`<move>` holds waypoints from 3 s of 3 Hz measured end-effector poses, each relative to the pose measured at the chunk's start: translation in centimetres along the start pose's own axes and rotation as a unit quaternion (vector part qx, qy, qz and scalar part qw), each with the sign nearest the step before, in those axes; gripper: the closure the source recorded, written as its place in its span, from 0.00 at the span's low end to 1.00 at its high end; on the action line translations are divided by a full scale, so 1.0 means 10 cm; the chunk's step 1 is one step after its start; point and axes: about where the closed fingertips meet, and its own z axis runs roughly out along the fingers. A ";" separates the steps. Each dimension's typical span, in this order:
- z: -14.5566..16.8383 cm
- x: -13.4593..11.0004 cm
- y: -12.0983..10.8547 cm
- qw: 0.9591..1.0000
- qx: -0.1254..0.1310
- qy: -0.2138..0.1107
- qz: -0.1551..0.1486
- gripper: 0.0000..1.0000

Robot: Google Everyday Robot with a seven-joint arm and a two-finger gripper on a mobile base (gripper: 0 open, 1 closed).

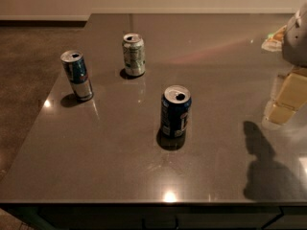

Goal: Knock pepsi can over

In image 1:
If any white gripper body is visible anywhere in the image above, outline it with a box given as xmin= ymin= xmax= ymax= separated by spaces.
xmin=282 ymin=4 xmax=307 ymax=67

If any dark blue pepsi can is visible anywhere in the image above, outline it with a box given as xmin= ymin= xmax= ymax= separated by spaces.
xmin=160 ymin=85 xmax=192 ymax=138

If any white green soda can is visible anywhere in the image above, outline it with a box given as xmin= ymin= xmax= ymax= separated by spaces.
xmin=122 ymin=33 xmax=146 ymax=77

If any blue silver red bull can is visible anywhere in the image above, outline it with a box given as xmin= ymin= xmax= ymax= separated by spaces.
xmin=60 ymin=50 xmax=93 ymax=102

